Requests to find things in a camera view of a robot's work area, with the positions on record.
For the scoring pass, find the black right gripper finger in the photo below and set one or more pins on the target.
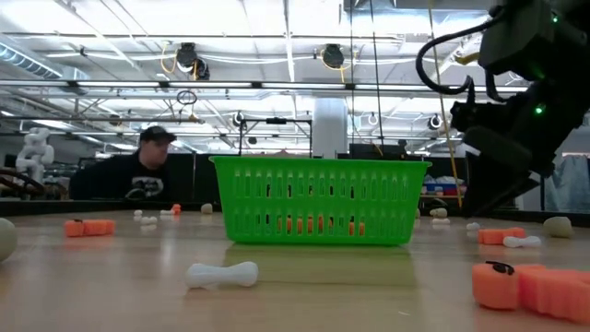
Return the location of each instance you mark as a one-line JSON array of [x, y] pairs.
[[484, 184]]

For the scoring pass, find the orange toy skeleton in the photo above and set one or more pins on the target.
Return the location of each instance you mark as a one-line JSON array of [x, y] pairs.
[[322, 223], [357, 228], [498, 236], [295, 225], [176, 209], [90, 228], [530, 290]]

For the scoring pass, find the beige toy skull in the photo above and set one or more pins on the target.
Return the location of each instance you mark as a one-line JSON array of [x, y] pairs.
[[417, 213], [439, 212], [5, 240], [206, 208], [558, 227]]

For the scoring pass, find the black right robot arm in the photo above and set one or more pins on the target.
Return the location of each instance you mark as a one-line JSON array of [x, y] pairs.
[[516, 37]]

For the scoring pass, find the shelf with colourful boxes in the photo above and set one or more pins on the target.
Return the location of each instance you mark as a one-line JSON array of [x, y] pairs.
[[444, 189]]

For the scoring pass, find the black partition panel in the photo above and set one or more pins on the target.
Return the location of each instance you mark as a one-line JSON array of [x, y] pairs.
[[193, 180], [442, 166]]

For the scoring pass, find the grey hanging cloth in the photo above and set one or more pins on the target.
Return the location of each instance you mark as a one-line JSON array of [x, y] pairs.
[[567, 184]]

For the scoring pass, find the yellow tape tag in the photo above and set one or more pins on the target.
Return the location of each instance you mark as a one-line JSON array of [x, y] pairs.
[[468, 58]]

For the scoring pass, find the black screen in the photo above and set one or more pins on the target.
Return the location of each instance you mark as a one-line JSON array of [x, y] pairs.
[[369, 151]]

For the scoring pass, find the green plastic basket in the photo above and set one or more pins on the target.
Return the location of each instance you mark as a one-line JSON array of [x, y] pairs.
[[322, 203]]

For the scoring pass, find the white square pillar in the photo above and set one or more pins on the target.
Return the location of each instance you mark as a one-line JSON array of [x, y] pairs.
[[329, 129]]

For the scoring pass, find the person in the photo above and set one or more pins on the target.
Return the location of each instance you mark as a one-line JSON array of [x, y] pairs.
[[133, 180]]

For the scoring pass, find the white humanoid robot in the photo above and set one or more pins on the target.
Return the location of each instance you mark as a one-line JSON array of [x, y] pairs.
[[34, 152]]

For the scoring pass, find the black metal stand frame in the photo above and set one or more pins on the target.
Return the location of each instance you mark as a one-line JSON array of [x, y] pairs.
[[275, 121]]

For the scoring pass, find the grey ventilation duct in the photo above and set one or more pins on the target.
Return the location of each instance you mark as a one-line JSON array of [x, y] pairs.
[[27, 60]]

